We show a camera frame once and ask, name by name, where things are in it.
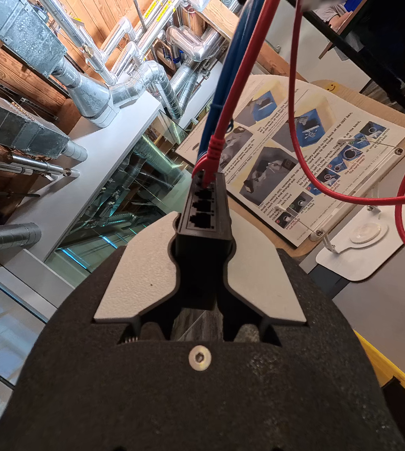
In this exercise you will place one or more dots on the white stand base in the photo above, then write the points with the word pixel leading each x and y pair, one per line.
pixel 357 260

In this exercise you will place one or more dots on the yellow plastic bin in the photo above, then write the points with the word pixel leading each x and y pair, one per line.
pixel 382 363

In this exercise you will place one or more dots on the silver ventilation ducts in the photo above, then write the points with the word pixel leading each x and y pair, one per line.
pixel 93 98

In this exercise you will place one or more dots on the printed instruction sheet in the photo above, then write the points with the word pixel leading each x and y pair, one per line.
pixel 269 169

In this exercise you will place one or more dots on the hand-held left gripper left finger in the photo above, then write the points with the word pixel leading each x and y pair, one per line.
pixel 142 278

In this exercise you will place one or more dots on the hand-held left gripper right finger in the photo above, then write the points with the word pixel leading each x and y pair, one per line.
pixel 262 282

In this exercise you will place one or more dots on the wooden beam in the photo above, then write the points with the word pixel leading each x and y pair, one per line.
pixel 223 21

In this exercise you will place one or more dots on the black ethernet switch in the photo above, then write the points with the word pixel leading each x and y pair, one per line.
pixel 202 260

